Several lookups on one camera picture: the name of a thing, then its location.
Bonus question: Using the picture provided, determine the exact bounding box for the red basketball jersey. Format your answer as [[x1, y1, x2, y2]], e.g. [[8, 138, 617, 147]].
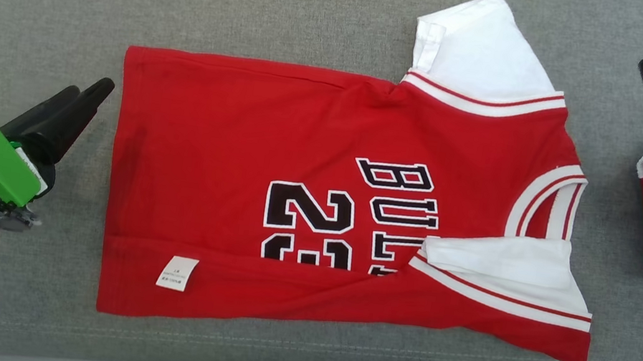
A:
[[89, 0, 637, 361]]

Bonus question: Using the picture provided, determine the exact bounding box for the grey fabric sofa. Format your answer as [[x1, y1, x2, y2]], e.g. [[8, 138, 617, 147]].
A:
[[0, 0, 643, 361]]

